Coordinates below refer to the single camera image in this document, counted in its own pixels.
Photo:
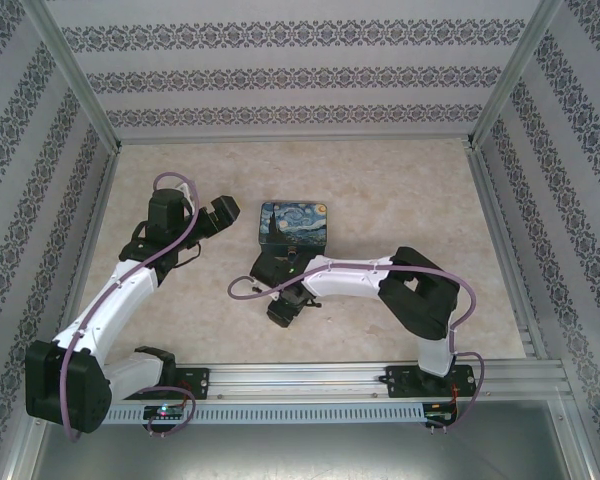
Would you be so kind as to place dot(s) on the starry night painted tin box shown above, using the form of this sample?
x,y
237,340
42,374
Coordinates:
x,y
295,222

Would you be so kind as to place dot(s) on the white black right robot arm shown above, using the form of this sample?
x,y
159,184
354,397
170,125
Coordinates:
x,y
345,277

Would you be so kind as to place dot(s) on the aluminium frame post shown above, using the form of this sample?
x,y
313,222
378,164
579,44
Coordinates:
x,y
580,440
70,70
510,70

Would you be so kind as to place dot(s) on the aluminium floor rail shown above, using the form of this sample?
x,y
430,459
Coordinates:
x,y
500,240
101,200

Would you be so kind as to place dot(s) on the small circuit board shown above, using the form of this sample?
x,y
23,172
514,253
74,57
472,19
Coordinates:
x,y
165,411
441,417

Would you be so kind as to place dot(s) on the aluminium mounting rail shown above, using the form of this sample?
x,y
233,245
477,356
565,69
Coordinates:
x,y
300,380

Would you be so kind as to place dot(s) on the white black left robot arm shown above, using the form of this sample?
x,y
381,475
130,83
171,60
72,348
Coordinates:
x,y
105,310

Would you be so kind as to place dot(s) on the grey metal sheet panel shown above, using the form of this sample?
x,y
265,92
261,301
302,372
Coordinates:
x,y
305,455

